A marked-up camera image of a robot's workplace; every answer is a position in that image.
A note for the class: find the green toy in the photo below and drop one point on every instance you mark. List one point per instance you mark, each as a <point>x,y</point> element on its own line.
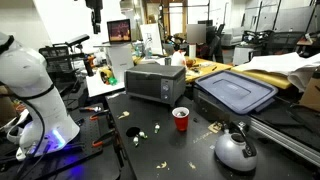
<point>113,81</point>

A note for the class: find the small black clip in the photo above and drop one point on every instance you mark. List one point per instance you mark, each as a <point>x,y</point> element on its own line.
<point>195,119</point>

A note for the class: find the white laptop stand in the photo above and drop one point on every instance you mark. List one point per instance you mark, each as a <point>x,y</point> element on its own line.
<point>120,60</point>

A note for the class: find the blue plastic bin lid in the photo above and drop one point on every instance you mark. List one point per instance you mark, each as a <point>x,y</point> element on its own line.
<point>233,90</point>

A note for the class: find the aluminium extrusion rail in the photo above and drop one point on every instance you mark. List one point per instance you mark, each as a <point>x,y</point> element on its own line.
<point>283,138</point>

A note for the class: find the grey computer monitor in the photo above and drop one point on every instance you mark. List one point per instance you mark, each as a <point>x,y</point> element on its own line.
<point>196,33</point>

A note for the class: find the white paper roll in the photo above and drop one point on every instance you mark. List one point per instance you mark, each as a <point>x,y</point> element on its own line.
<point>192,50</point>

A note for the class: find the white board with drawing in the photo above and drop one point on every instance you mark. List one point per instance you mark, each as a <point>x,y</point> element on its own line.
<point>151,36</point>

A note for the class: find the green white candy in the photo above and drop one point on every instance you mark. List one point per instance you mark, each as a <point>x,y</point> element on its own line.
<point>156,127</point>
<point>142,134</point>
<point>135,140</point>

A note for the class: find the black clamp with orange tip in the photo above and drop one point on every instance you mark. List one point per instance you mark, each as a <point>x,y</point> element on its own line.
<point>94,117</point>
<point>97,144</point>

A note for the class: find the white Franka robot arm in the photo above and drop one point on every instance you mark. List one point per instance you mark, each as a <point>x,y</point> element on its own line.
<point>26,73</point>

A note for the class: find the beige torn tape scrap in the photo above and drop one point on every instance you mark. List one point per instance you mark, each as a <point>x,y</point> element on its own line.
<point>191,165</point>
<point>162,165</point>
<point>216,127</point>

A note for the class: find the white side table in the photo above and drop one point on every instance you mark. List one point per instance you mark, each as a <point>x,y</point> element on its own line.
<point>96,87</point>

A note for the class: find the grey toaster oven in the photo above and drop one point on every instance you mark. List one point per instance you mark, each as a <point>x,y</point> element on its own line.
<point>150,83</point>

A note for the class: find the orange black power drill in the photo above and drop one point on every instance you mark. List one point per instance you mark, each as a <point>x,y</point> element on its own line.
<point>89,66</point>

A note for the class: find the white paper sheets pile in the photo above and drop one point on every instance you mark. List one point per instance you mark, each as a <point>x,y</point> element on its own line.
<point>280,63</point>

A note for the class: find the yellow foam board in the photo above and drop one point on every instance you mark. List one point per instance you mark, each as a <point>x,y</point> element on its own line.
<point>266,78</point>

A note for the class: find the grey mug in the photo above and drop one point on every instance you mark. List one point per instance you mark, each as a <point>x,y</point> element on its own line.
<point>167,61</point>

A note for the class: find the black optical breadboard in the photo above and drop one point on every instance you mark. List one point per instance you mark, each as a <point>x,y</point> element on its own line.
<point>83,131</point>

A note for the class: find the large beige tape scrap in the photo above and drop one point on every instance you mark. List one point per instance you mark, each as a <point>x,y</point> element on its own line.
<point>124,115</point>

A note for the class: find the brown cardboard box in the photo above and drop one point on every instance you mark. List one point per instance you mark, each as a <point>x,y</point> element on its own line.
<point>311,95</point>

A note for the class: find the yellow toy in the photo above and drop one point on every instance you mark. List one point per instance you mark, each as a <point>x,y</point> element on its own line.
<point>106,74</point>

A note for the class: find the black storage bin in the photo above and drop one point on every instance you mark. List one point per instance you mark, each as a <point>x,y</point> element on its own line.
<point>208,106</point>

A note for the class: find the black mesh office chair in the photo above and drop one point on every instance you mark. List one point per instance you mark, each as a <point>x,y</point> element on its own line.
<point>283,41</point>

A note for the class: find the yellow wooden table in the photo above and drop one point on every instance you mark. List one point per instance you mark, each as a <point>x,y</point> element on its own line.
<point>206,70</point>

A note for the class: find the red plastic cup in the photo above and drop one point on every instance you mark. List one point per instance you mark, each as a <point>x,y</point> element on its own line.
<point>181,123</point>

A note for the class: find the black hanging camera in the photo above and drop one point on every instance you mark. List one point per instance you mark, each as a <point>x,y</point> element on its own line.
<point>96,16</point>

